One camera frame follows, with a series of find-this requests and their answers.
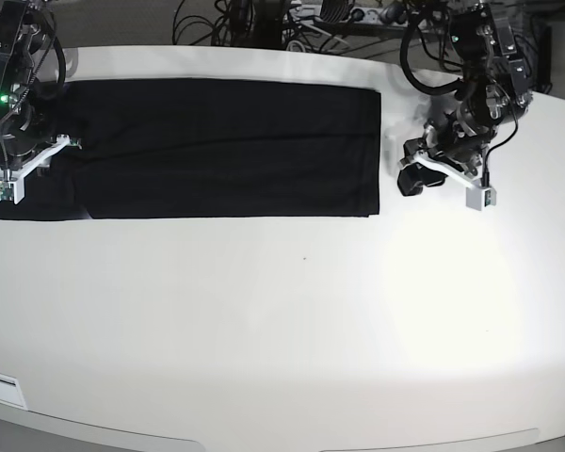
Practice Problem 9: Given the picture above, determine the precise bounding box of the white power strip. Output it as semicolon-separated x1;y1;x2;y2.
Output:
290;1;408;27

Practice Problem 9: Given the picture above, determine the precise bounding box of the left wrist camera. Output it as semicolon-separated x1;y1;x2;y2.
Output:
465;186;496;211

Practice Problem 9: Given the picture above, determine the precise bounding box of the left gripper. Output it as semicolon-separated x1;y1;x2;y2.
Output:
397;121;494;197

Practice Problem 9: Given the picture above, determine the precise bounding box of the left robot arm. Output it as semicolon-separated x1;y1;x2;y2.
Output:
397;1;533;205

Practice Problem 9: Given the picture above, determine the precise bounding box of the black T-shirt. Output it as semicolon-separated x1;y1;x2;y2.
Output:
0;79;381;221

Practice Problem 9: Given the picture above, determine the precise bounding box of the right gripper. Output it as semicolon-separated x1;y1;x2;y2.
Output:
0;133;82;181

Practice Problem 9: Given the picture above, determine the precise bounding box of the white label sticker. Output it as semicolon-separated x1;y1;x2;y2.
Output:
0;374;27;411

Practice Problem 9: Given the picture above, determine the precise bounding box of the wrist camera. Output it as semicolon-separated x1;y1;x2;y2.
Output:
0;179;25;204
465;186;496;211

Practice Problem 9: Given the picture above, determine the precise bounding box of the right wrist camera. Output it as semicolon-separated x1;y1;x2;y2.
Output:
0;179;25;204

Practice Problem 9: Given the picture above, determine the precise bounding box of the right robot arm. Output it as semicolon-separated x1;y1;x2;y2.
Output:
0;1;81;184

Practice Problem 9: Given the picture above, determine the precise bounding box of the black cable bundle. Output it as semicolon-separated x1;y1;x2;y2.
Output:
169;0;453;53

